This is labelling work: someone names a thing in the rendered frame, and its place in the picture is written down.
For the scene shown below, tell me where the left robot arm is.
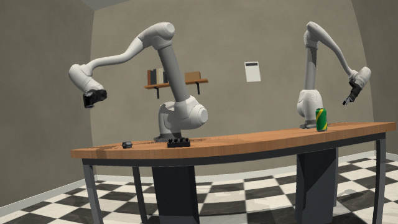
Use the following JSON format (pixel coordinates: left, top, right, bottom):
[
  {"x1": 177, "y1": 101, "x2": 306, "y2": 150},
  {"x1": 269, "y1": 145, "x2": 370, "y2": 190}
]
[{"x1": 297, "y1": 22, "x2": 371, "y2": 129}]

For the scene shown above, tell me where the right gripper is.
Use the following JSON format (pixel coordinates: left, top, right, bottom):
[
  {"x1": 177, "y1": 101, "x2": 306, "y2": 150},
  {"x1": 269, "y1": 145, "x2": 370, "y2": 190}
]
[{"x1": 83, "y1": 87, "x2": 107, "y2": 109}]

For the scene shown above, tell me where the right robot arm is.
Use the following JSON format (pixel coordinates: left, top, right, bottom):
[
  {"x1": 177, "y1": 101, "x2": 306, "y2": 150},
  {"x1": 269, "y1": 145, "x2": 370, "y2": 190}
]
[{"x1": 68, "y1": 22, "x2": 208, "y2": 142}]

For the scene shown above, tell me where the green and yellow drink can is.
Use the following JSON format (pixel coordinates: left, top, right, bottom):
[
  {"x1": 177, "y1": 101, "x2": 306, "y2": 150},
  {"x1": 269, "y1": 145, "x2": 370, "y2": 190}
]
[{"x1": 315, "y1": 108, "x2": 327, "y2": 132}]

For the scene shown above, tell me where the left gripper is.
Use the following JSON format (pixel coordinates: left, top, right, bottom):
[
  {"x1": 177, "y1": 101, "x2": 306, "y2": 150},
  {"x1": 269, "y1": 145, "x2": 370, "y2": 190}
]
[{"x1": 342, "y1": 79, "x2": 364, "y2": 105}]

